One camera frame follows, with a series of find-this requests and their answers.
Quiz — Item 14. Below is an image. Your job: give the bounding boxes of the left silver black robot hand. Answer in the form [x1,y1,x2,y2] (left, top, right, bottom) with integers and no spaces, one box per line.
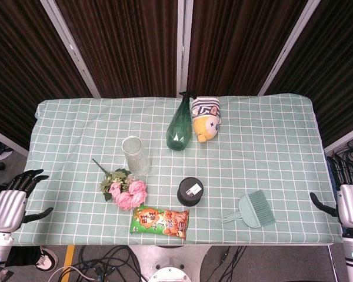
[0,169,54,234]

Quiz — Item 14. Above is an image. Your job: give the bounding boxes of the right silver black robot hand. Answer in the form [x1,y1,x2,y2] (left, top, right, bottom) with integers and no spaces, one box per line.
[309,154,353,227]

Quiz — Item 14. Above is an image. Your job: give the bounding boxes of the pink artificial flower bouquet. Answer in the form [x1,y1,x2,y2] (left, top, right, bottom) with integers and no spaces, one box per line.
[92,159,148,211]

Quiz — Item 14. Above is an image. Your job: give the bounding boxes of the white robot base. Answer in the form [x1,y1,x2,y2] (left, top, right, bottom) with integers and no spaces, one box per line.
[128,244,212,282]

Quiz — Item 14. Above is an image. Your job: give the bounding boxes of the clear glass cylinder vase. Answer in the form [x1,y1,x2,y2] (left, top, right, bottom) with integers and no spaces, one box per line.
[121,136,152,176]

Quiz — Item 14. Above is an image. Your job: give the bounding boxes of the black white sneaker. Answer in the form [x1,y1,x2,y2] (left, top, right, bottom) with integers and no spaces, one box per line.
[35,246,59,271]

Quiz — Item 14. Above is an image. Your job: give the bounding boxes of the teal mini brush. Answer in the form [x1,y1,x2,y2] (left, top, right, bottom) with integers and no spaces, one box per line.
[247,189,276,227]

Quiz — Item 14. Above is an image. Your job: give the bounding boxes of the teal mini dustpan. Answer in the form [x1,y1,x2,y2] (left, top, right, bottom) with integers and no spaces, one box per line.
[219,196,262,229]

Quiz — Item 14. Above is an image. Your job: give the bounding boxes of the dark slatted partition panel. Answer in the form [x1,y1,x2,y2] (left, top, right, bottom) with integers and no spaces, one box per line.
[55,0,178,99]
[0,0,94,151]
[187,0,309,96]
[264,0,353,147]

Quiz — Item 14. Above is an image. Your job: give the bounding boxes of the green orange snack bag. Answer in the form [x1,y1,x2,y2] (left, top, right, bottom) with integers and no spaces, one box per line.
[129,204,190,241]

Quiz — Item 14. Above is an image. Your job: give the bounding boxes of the black cylindrical can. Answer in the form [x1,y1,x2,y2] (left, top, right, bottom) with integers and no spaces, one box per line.
[177,177,204,206]

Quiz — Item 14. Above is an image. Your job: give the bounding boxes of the yellow plush toy striped hat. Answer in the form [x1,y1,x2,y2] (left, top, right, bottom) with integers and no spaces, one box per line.
[191,95,224,144]

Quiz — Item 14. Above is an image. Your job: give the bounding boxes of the green checked tablecloth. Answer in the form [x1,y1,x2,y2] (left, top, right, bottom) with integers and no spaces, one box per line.
[6,93,344,246]

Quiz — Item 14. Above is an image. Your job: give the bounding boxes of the green plastic spray bottle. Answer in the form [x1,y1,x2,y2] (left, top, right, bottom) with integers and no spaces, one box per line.
[166,91,197,152]

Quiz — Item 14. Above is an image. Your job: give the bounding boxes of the black floor cables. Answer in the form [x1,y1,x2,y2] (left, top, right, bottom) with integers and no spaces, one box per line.
[48,245,145,282]

